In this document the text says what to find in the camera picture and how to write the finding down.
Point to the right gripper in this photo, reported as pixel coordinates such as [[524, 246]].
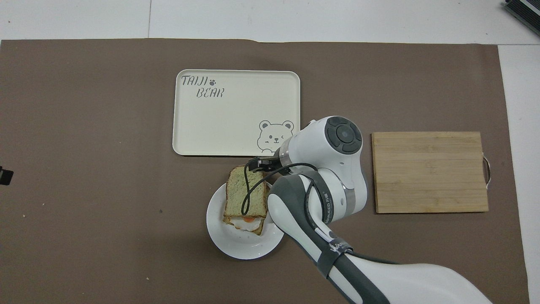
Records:
[[268, 164]]

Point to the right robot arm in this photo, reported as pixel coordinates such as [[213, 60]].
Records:
[[337, 169]]

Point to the white round plate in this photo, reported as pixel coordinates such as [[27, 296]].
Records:
[[240, 247]]

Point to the green speckled bread slice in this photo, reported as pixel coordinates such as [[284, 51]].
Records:
[[236, 194]]

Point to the cream tray with bear print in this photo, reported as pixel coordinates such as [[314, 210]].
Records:
[[228, 122]]

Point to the fried egg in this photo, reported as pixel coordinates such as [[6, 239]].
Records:
[[248, 223]]

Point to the brown crust bread slice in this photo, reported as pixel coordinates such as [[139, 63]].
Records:
[[260, 230]]

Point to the wooden cutting board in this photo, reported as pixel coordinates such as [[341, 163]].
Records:
[[428, 173]]

